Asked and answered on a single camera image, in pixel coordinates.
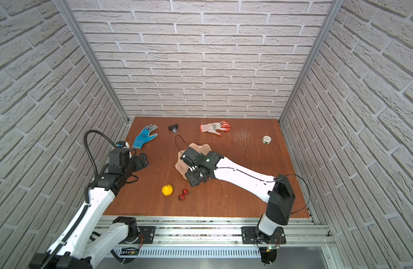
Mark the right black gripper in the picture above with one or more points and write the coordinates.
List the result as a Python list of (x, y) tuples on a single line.
[(192, 181)]

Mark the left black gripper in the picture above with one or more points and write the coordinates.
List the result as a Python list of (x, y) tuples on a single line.
[(141, 161)]

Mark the red cherries pair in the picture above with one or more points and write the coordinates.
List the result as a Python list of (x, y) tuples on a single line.
[(183, 194)]

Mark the yellow lemon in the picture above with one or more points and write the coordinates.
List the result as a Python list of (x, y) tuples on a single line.
[(167, 190)]

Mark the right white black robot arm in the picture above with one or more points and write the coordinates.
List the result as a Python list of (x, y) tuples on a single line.
[(277, 192)]

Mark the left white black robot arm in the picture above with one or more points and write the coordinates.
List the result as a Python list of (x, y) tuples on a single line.
[(89, 215)]

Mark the pink wavy fruit bowl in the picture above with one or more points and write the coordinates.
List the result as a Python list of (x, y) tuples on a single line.
[(181, 166)]

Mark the blue grey work glove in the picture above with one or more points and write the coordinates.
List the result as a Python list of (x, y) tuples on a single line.
[(145, 136)]

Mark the white red work glove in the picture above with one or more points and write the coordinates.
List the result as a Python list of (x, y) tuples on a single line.
[(215, 128)]

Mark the black clear relay module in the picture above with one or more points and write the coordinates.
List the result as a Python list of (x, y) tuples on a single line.
[(173, 128)]

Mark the white tape roll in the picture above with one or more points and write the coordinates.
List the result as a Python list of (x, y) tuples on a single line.
[(266, 140)]

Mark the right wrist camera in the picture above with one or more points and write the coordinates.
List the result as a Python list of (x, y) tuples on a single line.
[(189, 157)]

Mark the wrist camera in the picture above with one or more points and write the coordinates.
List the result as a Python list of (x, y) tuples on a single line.
[(122, 144), (189, 157)]

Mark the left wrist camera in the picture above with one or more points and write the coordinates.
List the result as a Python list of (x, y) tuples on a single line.
[(122, 144)]

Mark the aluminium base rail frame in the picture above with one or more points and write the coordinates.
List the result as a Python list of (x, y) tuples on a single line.
[(215, 237)]

